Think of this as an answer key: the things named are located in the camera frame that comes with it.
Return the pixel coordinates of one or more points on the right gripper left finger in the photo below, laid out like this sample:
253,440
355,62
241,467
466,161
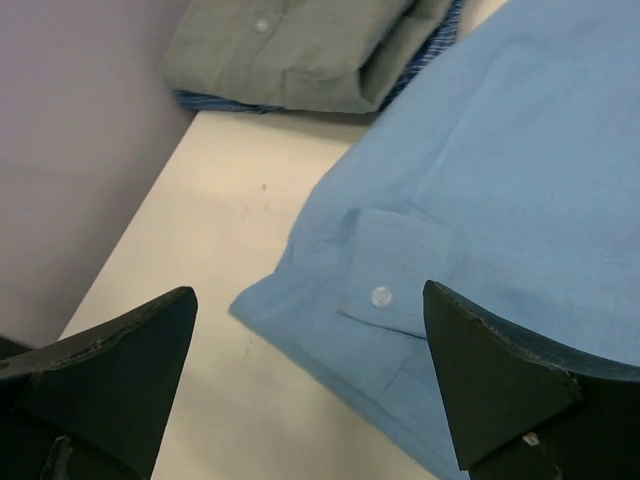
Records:
95,405

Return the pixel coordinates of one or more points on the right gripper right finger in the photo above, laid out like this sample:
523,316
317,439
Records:
522,406

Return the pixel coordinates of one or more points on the light blue long sleeve shirt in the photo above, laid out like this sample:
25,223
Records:
508,170

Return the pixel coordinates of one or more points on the folded blue striped shirt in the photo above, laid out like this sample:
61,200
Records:
420,55

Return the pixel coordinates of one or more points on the folded grey shirt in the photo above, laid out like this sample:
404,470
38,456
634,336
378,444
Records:
300,55

